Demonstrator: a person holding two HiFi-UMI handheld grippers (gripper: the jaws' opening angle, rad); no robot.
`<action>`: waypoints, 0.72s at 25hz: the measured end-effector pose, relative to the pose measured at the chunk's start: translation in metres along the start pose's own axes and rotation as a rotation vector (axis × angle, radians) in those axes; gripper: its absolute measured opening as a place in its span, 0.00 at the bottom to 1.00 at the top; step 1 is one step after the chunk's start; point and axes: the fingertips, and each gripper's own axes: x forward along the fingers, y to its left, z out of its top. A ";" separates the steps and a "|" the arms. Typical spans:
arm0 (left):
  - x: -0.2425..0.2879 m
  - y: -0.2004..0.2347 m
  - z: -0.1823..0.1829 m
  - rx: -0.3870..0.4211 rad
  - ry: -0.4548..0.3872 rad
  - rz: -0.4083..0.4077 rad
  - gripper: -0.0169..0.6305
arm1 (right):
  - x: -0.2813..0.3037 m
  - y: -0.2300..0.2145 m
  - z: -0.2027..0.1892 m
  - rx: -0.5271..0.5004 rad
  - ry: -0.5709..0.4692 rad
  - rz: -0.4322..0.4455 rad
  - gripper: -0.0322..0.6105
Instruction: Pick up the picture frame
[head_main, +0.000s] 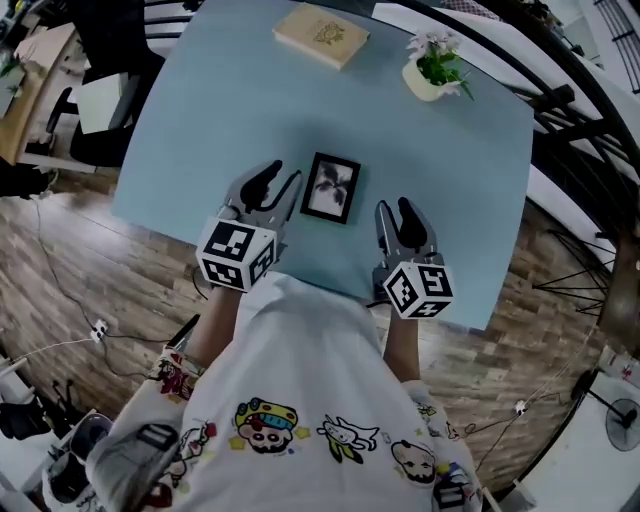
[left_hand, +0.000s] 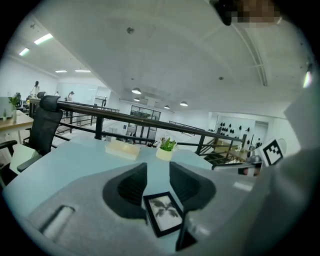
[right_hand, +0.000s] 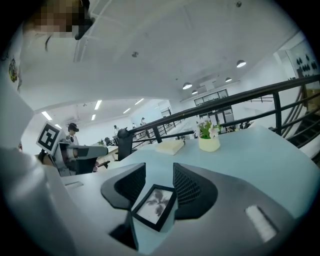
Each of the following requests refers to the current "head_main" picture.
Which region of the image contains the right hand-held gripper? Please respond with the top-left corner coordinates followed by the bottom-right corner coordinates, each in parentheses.
top-left (371, 196), bottom-right (456, 321)

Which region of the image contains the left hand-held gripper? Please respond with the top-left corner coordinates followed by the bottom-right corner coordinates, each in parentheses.
top-left (195, 159), bottom-right (305, 293)

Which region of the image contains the black framed photo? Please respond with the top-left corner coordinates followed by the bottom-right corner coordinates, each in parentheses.
top-left (298, 151), bottom-right (362, 226)

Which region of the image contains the person's left forearm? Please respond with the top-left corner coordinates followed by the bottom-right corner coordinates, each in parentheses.
top-left (191, 287), bottom-right (242, 374)

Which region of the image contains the person's right forearm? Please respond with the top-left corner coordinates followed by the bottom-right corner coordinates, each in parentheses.
top-left (382, 313), bottom-right (425, 385)

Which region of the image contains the person's white cartoon-print shirt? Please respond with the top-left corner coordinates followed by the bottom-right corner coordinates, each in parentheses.
top-left (84, 272), bottom-right (485, 512)

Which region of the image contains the potted plant in cream pot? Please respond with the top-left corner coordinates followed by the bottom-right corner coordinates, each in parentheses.
top-left (401, 28), bottom-right (476, 104)

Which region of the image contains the black office chair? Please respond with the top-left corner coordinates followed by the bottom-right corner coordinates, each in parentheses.
top-left (46, 0), bottom-right (169, 169)

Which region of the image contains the black metal railing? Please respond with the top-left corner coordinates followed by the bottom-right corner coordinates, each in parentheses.
top-left (379, 0), bottom-right (640, 241)

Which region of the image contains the wooden table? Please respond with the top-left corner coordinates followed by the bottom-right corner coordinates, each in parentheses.
top-left (0, 19), bottom-right (94, 166)

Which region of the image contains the small green potted plant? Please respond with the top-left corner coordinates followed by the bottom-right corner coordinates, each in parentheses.
top-left (0, 53), bottom-right (25, 99)

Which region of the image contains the white round case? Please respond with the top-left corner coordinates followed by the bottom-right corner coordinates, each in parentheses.
top-left (71, 412), bottom-right (114, 460)

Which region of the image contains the black floor fan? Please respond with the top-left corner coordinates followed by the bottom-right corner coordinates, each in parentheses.
top-left (569, 369), bottom-right (640, 454)

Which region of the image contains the black round case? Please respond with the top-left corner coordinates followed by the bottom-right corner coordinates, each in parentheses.
top-left (46, 448), bottom-right (92, 505)

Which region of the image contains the white side table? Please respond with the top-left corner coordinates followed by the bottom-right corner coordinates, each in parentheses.
top-left (0, 409), bottom-right (119, 512)

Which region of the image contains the black wire-frame stand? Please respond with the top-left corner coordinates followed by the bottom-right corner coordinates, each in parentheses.
top-left (531, 227), bottom-right (624, 317)

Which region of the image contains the grey backpack strap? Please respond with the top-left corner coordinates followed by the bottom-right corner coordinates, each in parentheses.
top-left (87, 422), bottom-right (181, 512)
top-left (432, 464), bottom-right (484, 512)

